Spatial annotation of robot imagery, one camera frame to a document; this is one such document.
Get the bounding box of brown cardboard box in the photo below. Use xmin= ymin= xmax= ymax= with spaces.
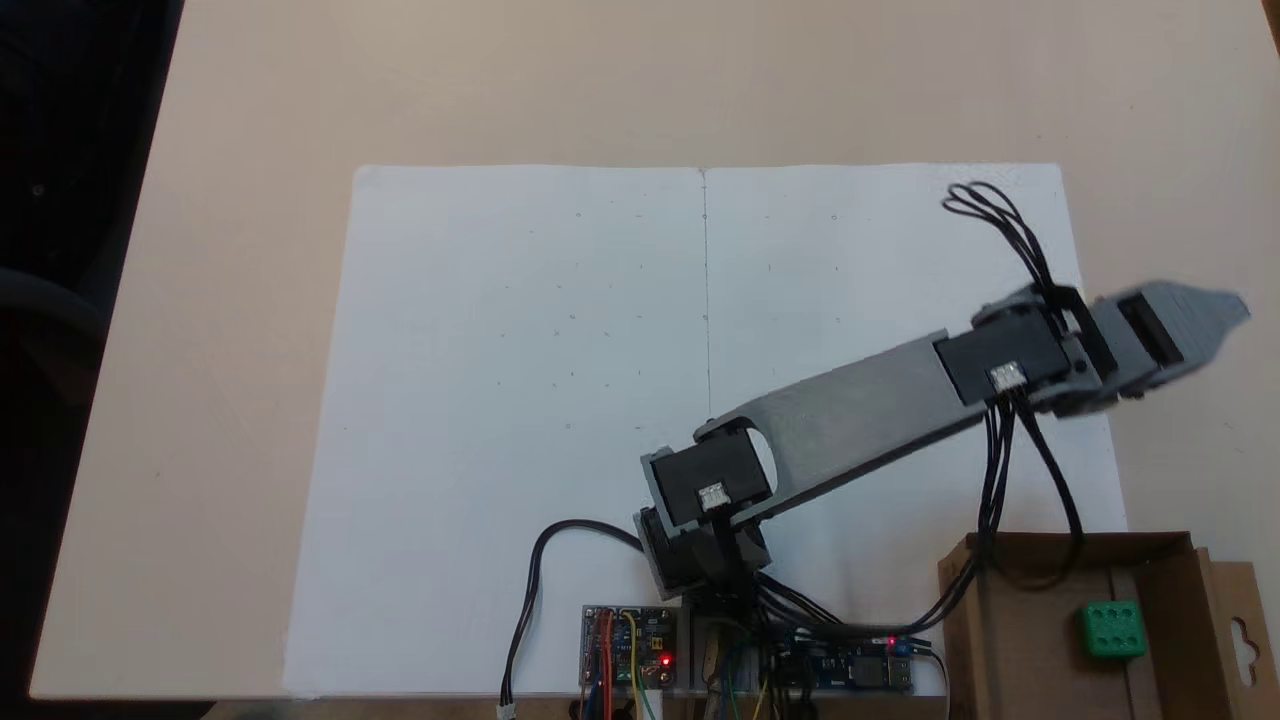
xmin=937 ymin=531 xmax=1269 ymax=720

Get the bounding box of dark chair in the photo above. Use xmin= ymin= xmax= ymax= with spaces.
xmin=0 ymin=264 xmax=109 ymax=349

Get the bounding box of blue circuit board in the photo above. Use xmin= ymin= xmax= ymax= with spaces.
xmin=768 ymin=628 xmax=917 ymax=694

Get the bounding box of black servo cable loop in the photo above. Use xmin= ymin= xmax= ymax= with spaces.
xmin=940 ymin=181 xmax=1063 ymax=303

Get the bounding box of black cable white connector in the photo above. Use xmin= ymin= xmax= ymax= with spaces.
xmin=497 ymin=518 xmax=649 ymax=720

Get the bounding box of yellow jumper wire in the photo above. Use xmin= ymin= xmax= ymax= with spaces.
xmin=620 ymin=610 xmax=663 ymax=720

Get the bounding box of red jumper wire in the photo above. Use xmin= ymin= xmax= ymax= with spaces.
xmin=598 ymin=610 xmax=615 ymax=720

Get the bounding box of black servo cable bundle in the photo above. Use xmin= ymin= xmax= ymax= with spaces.
xmin=755 ymin=392 xmax=1088 ymax=643

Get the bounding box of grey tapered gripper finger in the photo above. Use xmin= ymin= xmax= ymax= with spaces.
xmin=1158 ymin=282 xmax=1253 ymax=369

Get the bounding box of white paper sheet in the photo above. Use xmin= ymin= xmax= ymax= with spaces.
xmin=283 ymin=165 xmax=711 ymax=699
xmin=700 ymin=163 xmax=1130 ymax=697

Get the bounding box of green die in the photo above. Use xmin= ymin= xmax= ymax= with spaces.
xmin=1078 ymin=599 xmax=1149 ymax=662

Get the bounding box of small circuit board red LED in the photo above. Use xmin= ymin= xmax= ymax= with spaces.
xmin=580 ymin=604 xmax=680 ymax=693

